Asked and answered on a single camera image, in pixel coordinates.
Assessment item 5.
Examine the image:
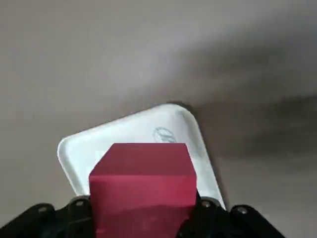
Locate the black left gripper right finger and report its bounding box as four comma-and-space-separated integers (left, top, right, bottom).
177, 197, 288, 238

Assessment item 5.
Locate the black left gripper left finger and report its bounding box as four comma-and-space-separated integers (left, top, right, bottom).
0, 195, 96, 238

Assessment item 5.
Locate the red foam block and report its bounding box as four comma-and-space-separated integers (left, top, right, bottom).
88, 143, 198, 238

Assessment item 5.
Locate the cream tray with rabbit print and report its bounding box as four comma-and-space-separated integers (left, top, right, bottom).
57, 103, 226, 211

